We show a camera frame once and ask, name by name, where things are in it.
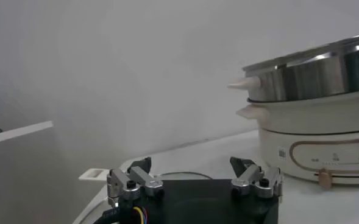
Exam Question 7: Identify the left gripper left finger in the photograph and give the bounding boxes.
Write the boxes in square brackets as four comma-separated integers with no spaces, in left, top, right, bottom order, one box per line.
[107,156,165,208]

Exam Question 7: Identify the glass lid with white handle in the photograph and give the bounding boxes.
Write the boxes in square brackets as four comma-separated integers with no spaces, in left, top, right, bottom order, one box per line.
[75,168,213,224]

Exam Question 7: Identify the stainless steel steamer basket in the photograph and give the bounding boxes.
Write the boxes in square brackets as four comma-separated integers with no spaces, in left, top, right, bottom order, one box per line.
[227,30,359,103]

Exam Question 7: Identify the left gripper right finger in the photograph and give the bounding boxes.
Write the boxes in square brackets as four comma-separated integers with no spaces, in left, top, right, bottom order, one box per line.
[229,156,283,203]

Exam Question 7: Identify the cream electric cooker pot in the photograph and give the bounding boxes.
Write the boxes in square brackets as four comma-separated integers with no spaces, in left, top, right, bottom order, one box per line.
[236,88,359,189]

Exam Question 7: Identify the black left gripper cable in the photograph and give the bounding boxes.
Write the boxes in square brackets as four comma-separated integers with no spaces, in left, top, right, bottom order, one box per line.
[93,206,149,224]

